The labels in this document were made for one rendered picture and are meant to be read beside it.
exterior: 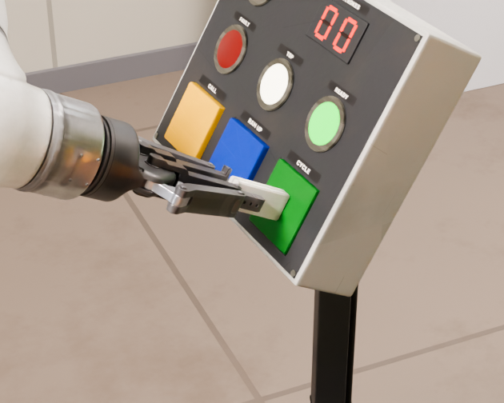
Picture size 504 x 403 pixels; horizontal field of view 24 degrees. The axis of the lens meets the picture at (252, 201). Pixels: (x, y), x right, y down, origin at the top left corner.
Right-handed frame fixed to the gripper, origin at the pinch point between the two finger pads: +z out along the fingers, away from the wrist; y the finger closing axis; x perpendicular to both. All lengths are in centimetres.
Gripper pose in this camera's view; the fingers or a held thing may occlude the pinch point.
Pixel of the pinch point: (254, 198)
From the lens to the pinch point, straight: 116.4
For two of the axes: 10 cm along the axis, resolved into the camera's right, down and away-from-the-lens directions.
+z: 7.6, 2.0, 6.2
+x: 4.4, -8.6, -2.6
